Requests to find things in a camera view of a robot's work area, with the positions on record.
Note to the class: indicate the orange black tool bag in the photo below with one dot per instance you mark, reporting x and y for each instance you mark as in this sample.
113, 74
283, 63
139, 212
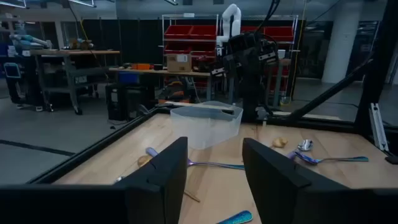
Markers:
175, 90

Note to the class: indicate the black cart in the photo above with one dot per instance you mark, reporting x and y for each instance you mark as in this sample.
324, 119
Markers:
31, 84

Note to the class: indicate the iridescent rainbow spoon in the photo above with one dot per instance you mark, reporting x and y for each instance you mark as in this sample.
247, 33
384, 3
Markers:
217, 164
239, 216
308, 159

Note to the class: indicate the red plastic storage bin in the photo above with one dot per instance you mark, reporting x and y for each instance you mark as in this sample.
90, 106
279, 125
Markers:
278, 33
177, 32
203, 32
177, 48

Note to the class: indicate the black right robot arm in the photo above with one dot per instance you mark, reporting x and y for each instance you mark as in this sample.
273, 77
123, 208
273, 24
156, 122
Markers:
250, 102

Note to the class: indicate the clear plastic bin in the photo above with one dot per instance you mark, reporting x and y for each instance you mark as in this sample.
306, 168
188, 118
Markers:
205, 130

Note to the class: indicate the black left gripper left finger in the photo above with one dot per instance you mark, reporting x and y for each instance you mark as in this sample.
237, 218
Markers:
161, 186

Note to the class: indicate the grey metal workbench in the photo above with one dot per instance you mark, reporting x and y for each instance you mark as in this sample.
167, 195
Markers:
74, 52

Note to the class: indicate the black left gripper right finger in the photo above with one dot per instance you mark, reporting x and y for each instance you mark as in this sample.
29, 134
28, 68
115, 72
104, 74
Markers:
273, 186

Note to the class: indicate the cardboard box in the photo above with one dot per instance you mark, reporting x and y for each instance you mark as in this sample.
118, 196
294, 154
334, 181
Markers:
178, 63

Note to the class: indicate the wooden top workbench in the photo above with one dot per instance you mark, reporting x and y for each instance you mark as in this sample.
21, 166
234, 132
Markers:
155, 72

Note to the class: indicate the white round column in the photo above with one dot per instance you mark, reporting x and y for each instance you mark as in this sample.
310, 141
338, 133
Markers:
342, 46

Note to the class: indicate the aluminium extrusion piece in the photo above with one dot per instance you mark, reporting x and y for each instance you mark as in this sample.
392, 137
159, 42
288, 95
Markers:
377, 127

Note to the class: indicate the black equipment case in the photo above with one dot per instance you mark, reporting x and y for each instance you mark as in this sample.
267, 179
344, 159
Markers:
124, 102

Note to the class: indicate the orange box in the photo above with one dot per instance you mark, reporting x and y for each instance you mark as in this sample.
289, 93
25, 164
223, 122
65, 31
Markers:
141, 66

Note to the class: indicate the blue storage bin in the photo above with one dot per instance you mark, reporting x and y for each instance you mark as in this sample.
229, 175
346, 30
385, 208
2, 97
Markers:
128, 77

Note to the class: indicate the black metal table frame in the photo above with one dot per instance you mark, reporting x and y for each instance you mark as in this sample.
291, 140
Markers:
93, 147

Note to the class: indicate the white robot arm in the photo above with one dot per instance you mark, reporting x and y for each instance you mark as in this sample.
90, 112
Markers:
231, 18

